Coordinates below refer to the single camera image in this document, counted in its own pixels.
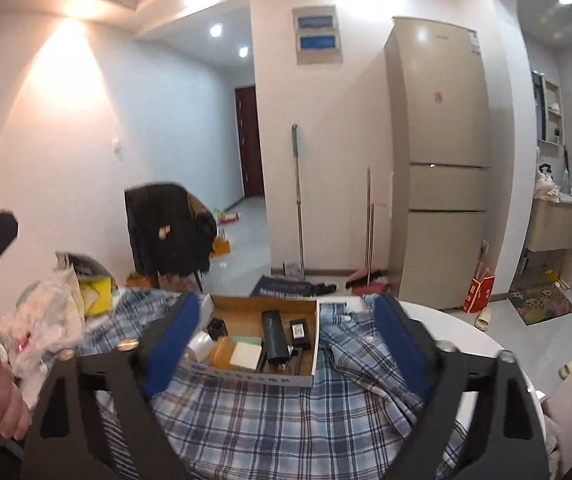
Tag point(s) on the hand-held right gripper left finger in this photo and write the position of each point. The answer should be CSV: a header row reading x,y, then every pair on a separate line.
x,y
170,345

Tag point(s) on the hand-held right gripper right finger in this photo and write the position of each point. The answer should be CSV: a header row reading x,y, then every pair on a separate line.
x,y
406,350

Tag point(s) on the black square cup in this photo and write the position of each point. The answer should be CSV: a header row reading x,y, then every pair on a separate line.
x,y
218,329

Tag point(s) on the orange translucent plastic case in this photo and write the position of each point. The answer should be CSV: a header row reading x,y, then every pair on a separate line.
x,y
223,352

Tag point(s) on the small white box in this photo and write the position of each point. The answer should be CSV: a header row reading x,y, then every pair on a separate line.
x,y
246,356

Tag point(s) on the shallow cardboard box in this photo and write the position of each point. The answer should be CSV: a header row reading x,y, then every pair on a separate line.
x,y
246,310

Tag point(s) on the long black case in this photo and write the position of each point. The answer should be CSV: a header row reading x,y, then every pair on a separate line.
x,y
273,337

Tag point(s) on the black box grey label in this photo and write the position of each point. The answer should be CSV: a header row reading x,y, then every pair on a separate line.
x,y
299,332

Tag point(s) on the black framed tray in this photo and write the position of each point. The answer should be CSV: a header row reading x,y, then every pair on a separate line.
x,y
293,361

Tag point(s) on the pink lighter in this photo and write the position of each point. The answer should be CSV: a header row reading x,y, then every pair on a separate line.
x,y
23,345

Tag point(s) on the black chair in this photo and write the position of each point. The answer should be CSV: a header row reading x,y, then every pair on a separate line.
x,y
198,280

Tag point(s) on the crumpled clear plastic bag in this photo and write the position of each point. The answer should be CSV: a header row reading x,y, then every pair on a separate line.
x,y
45,320

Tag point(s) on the beige slipper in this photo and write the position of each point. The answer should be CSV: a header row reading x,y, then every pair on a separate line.
x,y
483,319
568,370

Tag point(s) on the yellow bag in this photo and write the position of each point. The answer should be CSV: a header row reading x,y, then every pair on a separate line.
x,y
95,295

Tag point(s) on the grey bag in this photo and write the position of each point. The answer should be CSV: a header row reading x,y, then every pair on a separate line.
x,y
83,264

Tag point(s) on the red paper bag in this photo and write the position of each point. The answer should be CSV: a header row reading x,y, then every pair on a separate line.
x,y
478,290

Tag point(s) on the orange floor bag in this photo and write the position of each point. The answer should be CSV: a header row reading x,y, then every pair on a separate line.
x,y
220,247

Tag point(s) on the black jacket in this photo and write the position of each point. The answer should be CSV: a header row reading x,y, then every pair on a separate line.
x,y
155,230

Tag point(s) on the blue plaid tablecloth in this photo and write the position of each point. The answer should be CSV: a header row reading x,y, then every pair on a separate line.
x,y
266,420

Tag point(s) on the dark printed floor bag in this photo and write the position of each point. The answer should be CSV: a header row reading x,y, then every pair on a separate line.
x,y
281,287

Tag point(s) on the colourful snack packet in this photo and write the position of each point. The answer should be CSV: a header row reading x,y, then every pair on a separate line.
x,y
226,217

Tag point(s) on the patterned floor mat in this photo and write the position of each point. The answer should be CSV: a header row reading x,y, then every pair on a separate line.
x,y
541,305

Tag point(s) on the beige vanity cabinet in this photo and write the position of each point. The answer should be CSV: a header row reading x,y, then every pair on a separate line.
x,y
551,225

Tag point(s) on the pink cloth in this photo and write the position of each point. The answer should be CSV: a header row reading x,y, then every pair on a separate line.
x,y
546,187

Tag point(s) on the beige refrigerator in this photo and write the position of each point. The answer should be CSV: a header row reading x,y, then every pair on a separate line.
x,y
441,135

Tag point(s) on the dark brown door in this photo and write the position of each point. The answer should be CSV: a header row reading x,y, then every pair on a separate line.
x,y
251,140

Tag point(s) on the white light switch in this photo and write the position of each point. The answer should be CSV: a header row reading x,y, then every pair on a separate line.
x,y
117,146

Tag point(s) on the wall niche shelf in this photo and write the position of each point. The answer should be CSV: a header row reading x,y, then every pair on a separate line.
x,y
553,110

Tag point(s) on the wall electrical panel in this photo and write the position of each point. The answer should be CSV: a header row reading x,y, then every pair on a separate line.
x,y
316,35

